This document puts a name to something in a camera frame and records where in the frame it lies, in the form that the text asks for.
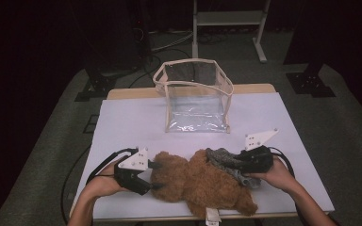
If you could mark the clear plastic bag beige trim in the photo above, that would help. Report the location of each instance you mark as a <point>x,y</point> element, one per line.
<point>198,109</point>

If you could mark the person's left hand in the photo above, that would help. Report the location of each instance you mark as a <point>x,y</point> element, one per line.
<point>105,185</point>

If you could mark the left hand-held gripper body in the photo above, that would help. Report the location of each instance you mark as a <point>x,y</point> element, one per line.
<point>132,179</point>

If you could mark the brown teddy bear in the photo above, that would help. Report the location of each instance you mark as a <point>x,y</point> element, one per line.
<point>198,185</point>

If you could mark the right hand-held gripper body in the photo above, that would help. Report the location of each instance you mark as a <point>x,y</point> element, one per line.
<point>257,160</point>

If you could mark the person's right hand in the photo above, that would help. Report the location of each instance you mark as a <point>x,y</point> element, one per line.
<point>276,175</point>

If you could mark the wooden table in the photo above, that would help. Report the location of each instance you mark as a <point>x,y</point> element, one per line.
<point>128,93</point>

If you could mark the dark floor hatch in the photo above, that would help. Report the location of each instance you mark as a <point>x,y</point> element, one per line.
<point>91,124</point>

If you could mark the black metal stand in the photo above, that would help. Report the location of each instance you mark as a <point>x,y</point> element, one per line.
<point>309,84</point>
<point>99,86</point>

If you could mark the grey fuzzy doll sweater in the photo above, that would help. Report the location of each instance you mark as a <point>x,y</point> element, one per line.
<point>248,180</point>

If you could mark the white metal stand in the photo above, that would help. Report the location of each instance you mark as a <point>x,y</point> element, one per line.
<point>229,18</point>

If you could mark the white table sheet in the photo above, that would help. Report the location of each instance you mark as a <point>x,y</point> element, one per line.
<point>132,125</point>

